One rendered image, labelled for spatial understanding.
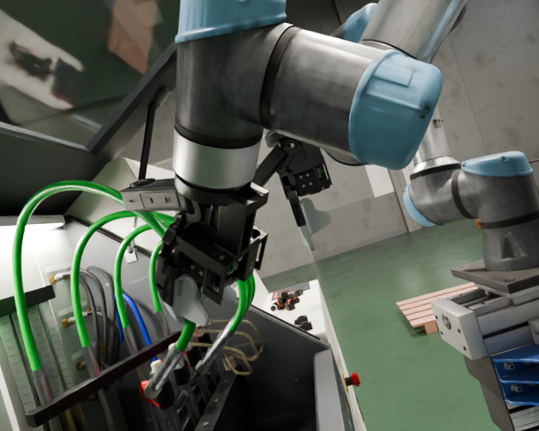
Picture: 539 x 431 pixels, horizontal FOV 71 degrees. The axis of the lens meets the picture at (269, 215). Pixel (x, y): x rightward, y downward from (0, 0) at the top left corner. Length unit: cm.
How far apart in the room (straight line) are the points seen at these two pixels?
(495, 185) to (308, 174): 40
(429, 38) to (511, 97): 1113
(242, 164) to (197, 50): 9
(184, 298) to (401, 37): 34
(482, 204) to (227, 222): 65
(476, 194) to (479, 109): 1020
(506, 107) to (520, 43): 163
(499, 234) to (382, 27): 59
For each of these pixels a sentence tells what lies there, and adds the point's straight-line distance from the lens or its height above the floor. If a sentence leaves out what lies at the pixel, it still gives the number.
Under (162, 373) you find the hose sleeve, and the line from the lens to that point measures 54.
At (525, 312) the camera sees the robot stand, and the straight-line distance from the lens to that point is 90.
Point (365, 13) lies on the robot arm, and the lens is 66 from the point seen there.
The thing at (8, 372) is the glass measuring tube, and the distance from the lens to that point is 84.
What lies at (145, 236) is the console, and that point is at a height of 134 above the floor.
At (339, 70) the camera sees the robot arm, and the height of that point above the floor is 135.
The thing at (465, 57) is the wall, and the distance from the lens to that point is 1132.
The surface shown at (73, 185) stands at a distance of 59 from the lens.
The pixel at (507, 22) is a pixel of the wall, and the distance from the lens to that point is 1212.
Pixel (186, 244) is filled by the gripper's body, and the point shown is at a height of 128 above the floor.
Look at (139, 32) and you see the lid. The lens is 87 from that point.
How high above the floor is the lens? 128
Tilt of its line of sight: 1 degrees up
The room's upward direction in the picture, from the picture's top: 18 degrees counter-clockwise
